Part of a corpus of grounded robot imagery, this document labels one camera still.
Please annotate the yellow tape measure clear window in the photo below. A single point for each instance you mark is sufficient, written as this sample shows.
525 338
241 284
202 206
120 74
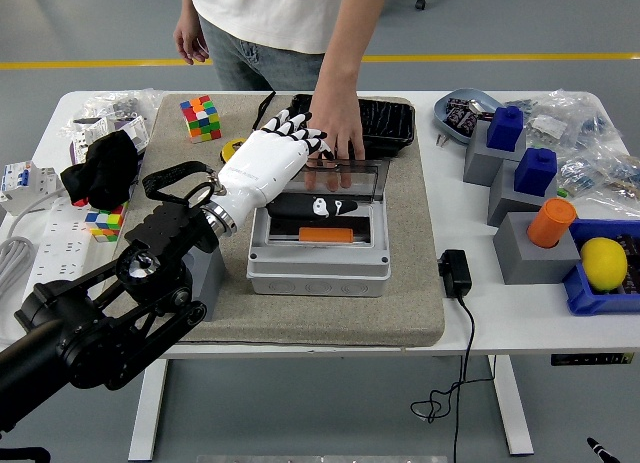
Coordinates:
231 150

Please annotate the blue plastic block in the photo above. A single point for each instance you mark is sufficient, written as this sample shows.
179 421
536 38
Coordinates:
536 172
505 130

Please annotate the clear bag of dark screws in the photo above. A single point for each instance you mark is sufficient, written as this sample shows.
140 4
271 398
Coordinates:
120 103

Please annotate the person's left forearm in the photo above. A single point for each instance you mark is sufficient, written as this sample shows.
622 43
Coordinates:
345 58

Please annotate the white power strip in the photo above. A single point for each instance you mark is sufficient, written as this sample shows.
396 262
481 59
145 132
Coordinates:
62 243

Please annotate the person's left hand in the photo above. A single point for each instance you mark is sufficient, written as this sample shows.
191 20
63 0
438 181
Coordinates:
342 128

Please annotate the grey-brown mat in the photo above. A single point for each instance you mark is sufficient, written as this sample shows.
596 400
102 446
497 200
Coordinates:
350 323

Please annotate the small clear parts bag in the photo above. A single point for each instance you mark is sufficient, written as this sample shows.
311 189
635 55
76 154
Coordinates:
522 106

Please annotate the yellow tape measure 5m print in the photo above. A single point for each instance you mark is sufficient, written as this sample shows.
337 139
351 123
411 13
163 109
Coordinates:
265 108

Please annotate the small green connector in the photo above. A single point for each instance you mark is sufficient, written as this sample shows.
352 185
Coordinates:
563 192

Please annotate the orange cylinder battery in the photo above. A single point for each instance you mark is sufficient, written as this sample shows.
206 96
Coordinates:
325 234
550 223

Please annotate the grey block holder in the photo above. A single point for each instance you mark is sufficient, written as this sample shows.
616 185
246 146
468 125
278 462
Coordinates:
505 205
480 165
530 265
210 283

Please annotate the silver brown wrapped item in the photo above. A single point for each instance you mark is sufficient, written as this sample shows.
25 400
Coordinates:
480 109

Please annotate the black cloth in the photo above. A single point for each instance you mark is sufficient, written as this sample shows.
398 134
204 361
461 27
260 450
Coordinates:
107 168

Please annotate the person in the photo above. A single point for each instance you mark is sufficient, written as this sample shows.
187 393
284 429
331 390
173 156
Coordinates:
275 13

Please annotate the person's right hand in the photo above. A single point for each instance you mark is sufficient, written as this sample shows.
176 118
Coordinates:
190 40

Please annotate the black table control panel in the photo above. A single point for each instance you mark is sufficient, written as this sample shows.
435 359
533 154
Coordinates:
590 359

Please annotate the white purple paper packet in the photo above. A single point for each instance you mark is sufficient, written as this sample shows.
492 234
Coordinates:
85 133

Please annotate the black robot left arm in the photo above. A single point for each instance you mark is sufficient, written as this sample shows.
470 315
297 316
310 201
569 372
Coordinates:
75 343

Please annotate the dark packets in bin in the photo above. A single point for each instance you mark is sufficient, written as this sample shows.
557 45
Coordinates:
631 245

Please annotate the multicolour puzzle cube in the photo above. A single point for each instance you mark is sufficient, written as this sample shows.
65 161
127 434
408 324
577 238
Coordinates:
105 224
201 119

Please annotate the black power adapter plug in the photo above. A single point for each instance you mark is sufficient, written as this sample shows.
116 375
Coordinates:
455 273

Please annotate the white circuit breaker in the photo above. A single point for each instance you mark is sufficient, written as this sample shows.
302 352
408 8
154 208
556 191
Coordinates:
25 183

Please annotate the transparent hinged box lid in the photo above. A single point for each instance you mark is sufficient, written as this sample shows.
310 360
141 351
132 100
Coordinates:
372 180

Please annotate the clear bag of components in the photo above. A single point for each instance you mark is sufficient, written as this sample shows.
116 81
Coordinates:
600 178

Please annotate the yellow lemon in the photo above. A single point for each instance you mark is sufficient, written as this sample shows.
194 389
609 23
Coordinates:
604 263

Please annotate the person's right forearm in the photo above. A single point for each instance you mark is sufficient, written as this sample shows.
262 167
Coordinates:
186 3

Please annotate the blue-grey dish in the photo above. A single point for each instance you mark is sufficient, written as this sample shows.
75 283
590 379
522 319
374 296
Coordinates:
442 114

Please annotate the black plastic tray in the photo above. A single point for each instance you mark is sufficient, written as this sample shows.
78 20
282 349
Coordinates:
387 123

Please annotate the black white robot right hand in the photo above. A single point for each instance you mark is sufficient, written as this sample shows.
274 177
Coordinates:
600 452

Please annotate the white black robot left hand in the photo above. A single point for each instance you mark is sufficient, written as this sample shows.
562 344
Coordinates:
260 168

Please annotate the blue storage bin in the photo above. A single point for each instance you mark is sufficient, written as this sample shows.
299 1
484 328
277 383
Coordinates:
590 303

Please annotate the white table leg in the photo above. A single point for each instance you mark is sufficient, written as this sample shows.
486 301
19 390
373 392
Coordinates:
515 408
147 423

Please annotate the dark snack packet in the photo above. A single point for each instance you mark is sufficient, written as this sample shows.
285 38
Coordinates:
456 103
469 124
455 117

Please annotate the grey electrical enclosure box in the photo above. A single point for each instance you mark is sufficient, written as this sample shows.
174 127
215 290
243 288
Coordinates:
320 278

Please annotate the large clear parts bag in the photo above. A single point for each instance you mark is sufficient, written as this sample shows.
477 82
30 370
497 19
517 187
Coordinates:
575 118

